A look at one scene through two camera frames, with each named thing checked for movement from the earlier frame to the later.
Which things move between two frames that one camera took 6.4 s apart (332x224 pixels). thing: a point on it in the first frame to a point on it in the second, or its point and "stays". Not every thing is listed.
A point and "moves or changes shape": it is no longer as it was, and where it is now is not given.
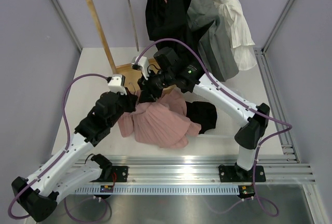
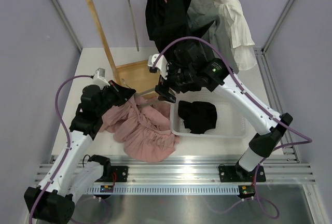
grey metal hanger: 132,16 stays
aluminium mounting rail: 197,169 stays
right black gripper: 149,94 to 163,90
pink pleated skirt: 163,123 moves or changes shape
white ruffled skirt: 241,42 stays
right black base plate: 234,173 stays
